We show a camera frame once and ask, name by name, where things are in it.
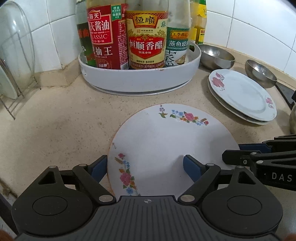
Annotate white plate multicolour flowers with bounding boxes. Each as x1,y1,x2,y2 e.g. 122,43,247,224
107,103,239,197

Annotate white plate pink flowers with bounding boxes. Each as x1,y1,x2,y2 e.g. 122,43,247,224
208,69,277,122

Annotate stainless steel bowl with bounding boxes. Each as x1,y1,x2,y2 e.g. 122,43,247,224
245,60,278,89
199,44,235,70

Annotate white plate under stack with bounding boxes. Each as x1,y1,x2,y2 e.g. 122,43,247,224
208,81,269,126

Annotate black gas stove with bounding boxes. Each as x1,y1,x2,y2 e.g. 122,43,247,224
275,82,295,110

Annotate white rotating condiment rack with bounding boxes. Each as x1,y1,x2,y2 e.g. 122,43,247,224
78,43,202,96

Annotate steamed fish soy sauce bottle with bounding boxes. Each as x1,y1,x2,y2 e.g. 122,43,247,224
165,0,191,67

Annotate yellow label oil bottle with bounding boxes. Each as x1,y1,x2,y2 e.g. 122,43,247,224
190,0,207,45

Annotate red label soy sauce bottle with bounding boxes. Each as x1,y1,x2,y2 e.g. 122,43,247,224
86,1,129,70

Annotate yellow label vinegar bottle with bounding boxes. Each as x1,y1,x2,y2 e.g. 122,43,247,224
126,0,169,69

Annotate green label clear bottle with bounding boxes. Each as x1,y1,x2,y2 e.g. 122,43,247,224
75,0,96,67

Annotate wire lid rack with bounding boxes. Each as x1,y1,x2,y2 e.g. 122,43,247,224
1,59,41,120

